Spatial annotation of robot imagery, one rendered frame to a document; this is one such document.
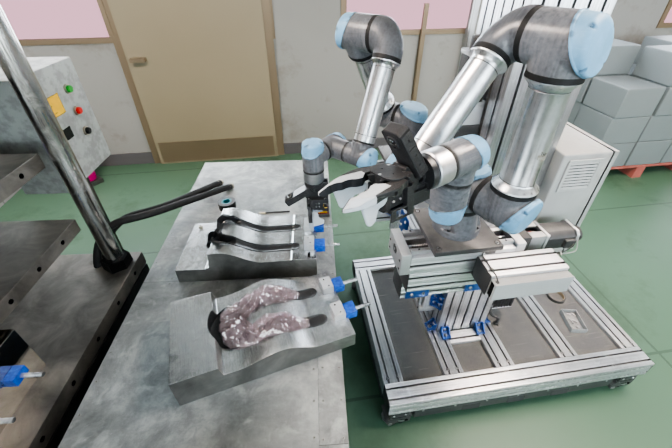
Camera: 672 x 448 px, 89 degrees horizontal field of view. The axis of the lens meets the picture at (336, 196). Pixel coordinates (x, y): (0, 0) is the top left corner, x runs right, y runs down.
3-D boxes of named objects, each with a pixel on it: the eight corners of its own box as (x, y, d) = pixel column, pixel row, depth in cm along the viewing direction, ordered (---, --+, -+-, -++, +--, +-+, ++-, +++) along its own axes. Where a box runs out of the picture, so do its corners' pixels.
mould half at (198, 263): (316, 229, 147) (315, 204, 140) (317, 276, 126) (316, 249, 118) (198, 234, 145) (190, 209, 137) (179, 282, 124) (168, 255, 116)
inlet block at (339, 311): (366, 302, 113) (367, 291, 110) (373, 314, 109) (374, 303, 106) (329, 314, 109) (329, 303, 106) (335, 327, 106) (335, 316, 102)
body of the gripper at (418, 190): (390, 225, 58) (438, 202, 64) (389, 180, 54) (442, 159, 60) (362, 208, 64) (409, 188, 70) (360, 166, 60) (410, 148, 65)
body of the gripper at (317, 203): (328, 212, 127) (328, 185, 120) (305, 213, 127) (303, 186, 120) (327, 200, 133) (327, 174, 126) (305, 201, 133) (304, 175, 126)
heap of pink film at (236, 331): (297, 287, 115) (295, 270, 110) (313, 331, 101) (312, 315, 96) (217, 309, 107) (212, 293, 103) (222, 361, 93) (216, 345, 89)
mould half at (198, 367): (327, 281, 124) (326, 260, 118) (355, 344, 104) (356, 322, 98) (180, 324, 110) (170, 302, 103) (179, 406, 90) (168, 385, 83)
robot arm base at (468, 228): (466, 210, 120) (472, 186, 114) (487, 239, 107) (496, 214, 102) (424, 213, 118) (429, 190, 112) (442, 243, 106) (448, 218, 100)
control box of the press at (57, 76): (182, 309, 209) (78, 56, 124) (165, 356, 184) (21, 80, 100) (145, 311, 208) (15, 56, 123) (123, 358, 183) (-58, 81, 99)
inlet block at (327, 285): (354, 278, 121) (354, 268, 118) (359, 289, 118) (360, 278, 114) (319, 289, 118) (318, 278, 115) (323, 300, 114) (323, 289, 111)
